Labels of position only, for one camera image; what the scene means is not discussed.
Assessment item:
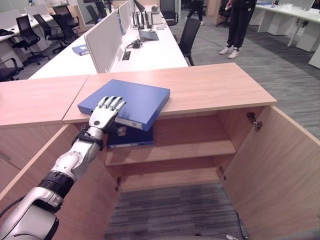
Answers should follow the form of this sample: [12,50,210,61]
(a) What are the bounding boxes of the black office chair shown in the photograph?
[51,11,81,46]
[159,0,180,27]
[216,0,233,28]
[11,14,51,66]
[0,57,25,83]
[33,13,69,55]
[177,17,202,67]

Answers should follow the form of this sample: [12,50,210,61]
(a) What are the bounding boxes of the black file holders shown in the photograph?
[132,9,154,30]

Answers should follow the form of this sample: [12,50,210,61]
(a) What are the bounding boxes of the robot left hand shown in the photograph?
[87,95,128,137]

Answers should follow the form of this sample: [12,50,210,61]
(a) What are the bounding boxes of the blue folder with label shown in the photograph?
[77,79,171,132]

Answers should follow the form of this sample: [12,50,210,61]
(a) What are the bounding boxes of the white box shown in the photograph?
[150,11,165,25]

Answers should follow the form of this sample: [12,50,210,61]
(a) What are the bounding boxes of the wooden cabinet shelf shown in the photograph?
[104,139,237,167]

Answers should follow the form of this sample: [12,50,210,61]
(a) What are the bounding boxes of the long white office desk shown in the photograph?
[28,4,190,80]

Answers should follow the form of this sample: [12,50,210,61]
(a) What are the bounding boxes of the black cable bundle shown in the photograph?
[124,39,144,50]

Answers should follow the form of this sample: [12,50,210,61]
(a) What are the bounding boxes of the person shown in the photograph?
[185,0,206,26]
[219,0,257,60]

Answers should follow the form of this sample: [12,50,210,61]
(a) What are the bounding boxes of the small blue folder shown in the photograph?
[71,44,89,56]

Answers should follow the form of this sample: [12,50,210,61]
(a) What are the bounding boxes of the wooden office cabinet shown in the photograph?
[62,62,278,193]

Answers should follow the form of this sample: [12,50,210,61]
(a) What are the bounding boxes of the white desk partition screen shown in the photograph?
[117,0,131,35]
[84,9,124,74]

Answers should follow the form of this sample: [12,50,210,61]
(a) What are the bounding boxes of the grey document tray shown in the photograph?
[137,27,160,42]

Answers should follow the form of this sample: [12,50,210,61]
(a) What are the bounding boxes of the dark blue folder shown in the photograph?
[106,124,155,149]

